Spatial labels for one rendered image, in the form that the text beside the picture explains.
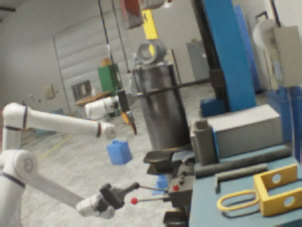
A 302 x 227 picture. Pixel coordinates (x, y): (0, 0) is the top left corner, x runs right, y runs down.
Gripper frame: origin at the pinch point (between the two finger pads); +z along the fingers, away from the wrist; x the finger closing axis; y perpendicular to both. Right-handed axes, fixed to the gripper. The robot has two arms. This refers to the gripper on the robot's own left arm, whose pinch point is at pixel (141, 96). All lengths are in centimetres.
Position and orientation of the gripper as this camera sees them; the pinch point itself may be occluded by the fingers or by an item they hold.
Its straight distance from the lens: 156.7
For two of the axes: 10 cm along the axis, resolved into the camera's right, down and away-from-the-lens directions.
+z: 9.5, -2.7, 1.7
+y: -2.2, -1.4, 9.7
